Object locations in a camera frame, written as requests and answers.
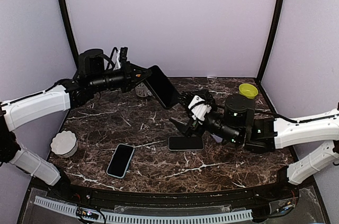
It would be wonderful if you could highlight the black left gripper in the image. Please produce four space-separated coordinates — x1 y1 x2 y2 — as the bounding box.
89 60 153 93

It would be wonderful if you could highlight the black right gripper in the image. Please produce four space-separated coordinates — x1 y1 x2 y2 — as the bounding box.
169 89 242 146

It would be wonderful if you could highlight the silver phone with dark screen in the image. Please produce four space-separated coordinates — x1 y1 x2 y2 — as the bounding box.
168 136 204 151

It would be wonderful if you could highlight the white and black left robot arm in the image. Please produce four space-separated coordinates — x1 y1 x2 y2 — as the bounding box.
1 47 151 201

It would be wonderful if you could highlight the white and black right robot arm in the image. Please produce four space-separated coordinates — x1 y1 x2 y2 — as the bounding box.
170 90 338 200

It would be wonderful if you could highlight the phone in blue case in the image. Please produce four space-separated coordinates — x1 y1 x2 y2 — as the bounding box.
106 144 135 178

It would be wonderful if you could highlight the white patterned mug yellow inside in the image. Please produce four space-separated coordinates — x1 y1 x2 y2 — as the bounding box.
135 83 152 98

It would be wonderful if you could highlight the green bowl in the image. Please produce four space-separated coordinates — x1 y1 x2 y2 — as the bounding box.
239 83 258 99

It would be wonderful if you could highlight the white fluted bowl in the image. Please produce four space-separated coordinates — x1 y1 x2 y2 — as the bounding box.
50 131 78 158

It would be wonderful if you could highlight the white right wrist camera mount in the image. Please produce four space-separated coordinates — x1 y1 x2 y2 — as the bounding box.
188 95 212 123

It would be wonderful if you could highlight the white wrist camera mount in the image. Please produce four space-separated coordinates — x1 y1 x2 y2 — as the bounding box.
188 95 212 123
110 47 128 70

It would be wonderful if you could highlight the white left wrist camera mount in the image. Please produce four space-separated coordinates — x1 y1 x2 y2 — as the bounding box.
110 47 128 70

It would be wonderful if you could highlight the white slotted cable duct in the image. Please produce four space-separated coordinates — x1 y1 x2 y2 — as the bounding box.
33 196 253 224

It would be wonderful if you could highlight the black frame post left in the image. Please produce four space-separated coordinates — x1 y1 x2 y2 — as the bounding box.
58 0 79 79

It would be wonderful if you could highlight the black frame post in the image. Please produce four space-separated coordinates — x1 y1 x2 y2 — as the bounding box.
58 0 79 79
256 0 284 84

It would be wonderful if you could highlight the black frame post right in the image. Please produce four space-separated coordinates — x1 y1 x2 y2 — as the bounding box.
256 0 284 84

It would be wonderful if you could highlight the black front rail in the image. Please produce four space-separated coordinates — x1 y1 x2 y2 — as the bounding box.
47 181 300 210

